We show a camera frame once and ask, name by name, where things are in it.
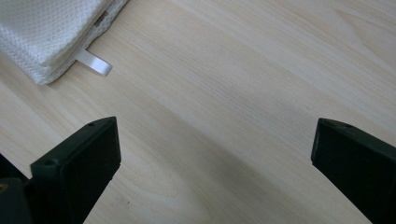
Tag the white mesh cloth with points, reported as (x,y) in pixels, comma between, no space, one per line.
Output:
(40,34)

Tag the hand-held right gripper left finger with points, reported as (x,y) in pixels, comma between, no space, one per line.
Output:
(81,165)

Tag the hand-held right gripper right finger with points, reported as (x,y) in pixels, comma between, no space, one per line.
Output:
(358,161)

